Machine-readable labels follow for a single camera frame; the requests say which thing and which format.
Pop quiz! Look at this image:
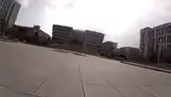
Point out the dark block building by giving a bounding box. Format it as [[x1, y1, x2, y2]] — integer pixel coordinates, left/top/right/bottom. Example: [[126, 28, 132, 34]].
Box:
[[49, 23, 107, 53]]

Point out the low grey building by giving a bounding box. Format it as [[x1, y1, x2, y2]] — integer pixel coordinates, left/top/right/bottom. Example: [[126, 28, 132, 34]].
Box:
[[99, 39, 145, 63]]

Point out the low dark building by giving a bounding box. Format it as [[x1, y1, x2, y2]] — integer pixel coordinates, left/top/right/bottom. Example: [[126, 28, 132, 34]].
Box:
[[8, 20, 54, 47]]

